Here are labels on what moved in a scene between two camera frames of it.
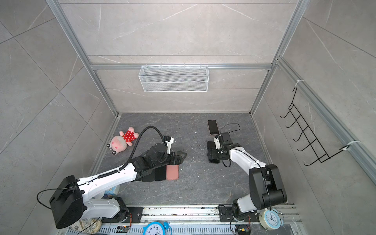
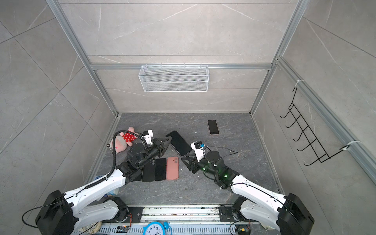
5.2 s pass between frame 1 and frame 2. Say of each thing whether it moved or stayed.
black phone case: stayed
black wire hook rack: stayed
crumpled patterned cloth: stayed
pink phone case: stayed
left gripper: moved
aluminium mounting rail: stayed
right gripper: moved
